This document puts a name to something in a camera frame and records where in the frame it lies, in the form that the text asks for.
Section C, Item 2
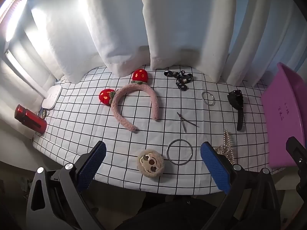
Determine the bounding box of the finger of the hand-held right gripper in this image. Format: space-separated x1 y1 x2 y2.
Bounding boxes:
285 136 307 167
296 169 307 197

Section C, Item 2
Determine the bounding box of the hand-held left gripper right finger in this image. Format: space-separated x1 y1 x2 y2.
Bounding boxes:
201 142 281 230

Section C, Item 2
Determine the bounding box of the pink plastic storage box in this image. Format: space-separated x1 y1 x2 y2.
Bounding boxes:
261 62 307 168

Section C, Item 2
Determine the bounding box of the black printed bow strap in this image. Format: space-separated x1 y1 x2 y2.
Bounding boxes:
164 70 194 92

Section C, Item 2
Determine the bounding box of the large silver bangle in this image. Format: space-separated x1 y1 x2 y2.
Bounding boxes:
166 139 193 166

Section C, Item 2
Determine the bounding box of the small silver bracelet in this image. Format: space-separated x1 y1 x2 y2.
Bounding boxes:
201 91 216 106

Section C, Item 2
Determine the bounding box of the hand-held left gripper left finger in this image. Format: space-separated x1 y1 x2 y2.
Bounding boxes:
26 141 107 230

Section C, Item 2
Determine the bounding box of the beige plush sloth hair clip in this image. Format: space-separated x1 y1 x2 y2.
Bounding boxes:
137 149 165 178

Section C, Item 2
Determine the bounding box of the silver bead necklace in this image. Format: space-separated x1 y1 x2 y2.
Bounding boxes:
214 129 234 166

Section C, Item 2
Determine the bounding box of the black hair claw clip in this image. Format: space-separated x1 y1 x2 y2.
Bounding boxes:
227 89 244 132

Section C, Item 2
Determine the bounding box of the white curtain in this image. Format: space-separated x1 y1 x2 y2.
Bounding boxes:
0 0 307 88

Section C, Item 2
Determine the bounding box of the pink plush strawberry headband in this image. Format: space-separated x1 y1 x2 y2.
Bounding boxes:
99 69 161 133

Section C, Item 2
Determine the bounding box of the red metal bottle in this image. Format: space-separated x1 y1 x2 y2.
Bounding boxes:
14 104 47 135

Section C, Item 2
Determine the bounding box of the white rectangular device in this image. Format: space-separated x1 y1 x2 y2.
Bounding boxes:
41 85 63 111

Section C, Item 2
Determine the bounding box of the black grid white tablecloth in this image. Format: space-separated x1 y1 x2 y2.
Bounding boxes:
32 63 283 196

